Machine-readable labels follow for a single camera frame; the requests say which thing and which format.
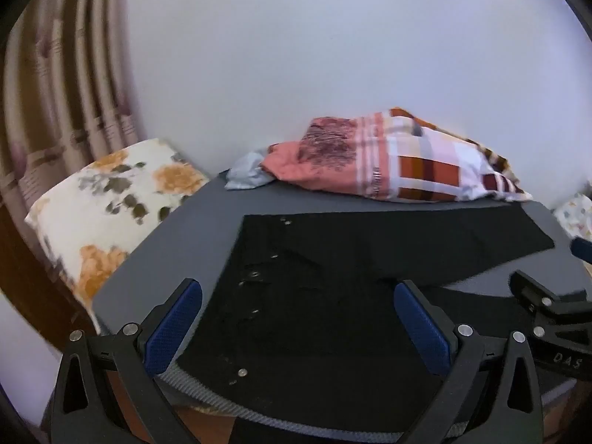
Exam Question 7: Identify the wooden bed frame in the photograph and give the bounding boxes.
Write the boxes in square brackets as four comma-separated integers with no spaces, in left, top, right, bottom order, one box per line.
[0,213,102,347]

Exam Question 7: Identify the large floral pillow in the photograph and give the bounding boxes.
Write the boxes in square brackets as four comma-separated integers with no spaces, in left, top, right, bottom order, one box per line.
[24,138,211,334]

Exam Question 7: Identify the small floral pillow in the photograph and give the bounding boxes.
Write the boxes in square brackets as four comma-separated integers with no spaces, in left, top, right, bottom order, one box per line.
[552,193,592,241]

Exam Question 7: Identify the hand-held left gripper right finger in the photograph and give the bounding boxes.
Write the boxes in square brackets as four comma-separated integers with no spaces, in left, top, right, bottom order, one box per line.
[393,279,544,444]

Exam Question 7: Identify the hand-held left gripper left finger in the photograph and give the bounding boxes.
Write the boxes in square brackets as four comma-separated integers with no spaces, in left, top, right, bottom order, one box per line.
[48,279,203,444]

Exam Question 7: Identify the black pants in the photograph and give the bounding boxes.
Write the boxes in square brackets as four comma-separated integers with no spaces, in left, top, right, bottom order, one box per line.
[178,206,555,444]

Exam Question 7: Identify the light blue cloth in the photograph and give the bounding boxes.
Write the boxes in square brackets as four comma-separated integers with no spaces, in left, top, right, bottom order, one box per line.
[225,145,278,190]

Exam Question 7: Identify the brown striped curtain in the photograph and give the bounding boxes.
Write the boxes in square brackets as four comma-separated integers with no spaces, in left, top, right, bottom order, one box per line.
[0,0,149,223]

